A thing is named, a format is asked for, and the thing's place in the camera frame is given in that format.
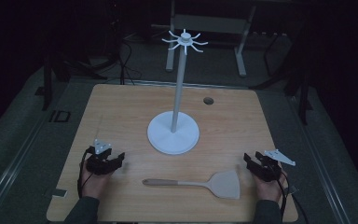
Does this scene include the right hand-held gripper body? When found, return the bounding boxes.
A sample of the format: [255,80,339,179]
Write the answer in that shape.
[249,148,296,183]

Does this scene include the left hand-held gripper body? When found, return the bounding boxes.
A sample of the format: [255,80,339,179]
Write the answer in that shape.
[85,138,117,175]

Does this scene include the beige spatula with wooden handle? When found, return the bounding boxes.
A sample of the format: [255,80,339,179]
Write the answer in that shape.
[142,169,241,201]

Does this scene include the white hook rack stand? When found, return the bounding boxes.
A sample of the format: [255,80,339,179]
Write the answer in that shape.
[146,28,209,156]

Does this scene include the person's right hand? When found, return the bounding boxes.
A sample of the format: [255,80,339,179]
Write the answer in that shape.
[251,169,288,203]

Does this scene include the person's left hand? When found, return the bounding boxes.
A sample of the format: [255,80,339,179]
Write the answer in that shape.
[79,160,117,200]

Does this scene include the black metal stand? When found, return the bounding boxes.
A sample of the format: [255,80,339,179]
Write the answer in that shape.
[34,46,73,112]
[283,12,314,126]

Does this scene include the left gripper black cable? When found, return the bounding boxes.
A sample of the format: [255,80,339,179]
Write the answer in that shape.
[76,147,95,199]

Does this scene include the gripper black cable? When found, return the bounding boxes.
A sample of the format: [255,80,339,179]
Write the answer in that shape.
[274,171,310,224]
[76,147,95,199]

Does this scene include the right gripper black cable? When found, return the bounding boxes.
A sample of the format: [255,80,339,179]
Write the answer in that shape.
[274,171,310,224]

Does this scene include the metal floor rail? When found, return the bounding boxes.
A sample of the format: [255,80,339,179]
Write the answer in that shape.
[0,118,49,222]
[287,95,352,224]

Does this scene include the black floor cables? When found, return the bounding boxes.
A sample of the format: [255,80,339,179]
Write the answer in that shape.
[74,34,144,86]

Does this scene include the white metal desk frame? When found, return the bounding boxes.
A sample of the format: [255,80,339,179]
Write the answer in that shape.
[165,0,257,78]

